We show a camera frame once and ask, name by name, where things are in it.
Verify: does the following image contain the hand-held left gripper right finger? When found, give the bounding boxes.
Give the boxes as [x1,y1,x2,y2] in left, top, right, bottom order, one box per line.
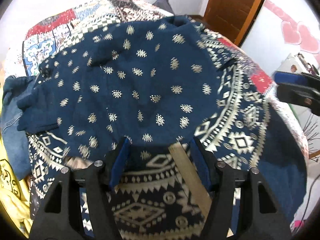
[189,138,292,240]

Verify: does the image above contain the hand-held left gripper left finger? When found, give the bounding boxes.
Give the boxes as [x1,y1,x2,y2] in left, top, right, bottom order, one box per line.
[29,137,131,240]

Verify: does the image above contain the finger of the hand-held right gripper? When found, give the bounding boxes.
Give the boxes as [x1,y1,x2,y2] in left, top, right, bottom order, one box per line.
[273,71,320,87]
[277,82,320,117]

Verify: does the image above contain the navy patterned hooded garment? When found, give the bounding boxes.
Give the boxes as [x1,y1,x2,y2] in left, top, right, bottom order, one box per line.
[16,15,308,240]

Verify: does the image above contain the brown wooden door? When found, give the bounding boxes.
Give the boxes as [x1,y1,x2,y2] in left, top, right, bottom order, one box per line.
[203,0,272,47]

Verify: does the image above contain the yellow cartoon printed cloth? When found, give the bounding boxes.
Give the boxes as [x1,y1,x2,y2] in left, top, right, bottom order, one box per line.
[0,130,34,240]

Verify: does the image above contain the blue denim garment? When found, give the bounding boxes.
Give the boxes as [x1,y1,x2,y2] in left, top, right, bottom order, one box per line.
[0,76,38,181]

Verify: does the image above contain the patchwork printed quilt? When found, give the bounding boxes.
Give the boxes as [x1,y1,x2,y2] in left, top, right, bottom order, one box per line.
[4,0,309,160]

